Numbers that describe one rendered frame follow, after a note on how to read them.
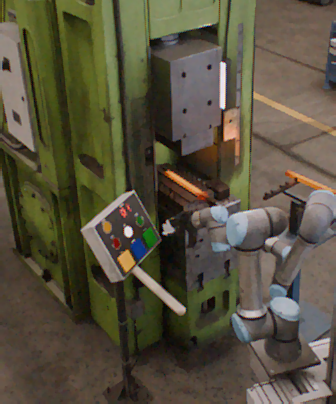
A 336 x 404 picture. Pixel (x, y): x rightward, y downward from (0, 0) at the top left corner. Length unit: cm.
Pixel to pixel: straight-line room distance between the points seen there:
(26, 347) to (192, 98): 185
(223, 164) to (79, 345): 138
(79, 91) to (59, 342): 155
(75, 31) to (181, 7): 53
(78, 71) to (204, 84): 64
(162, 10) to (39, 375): 211
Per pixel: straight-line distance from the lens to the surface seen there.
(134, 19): 298
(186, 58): 302
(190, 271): 351
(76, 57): 330
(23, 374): 395
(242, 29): 340
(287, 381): 274
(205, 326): 386
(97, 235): 284
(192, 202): 337
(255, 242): 240
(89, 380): 383
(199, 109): 316
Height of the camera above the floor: 276
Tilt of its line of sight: 30 degrees down
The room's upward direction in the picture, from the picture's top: 2 degrees counter-clockwise
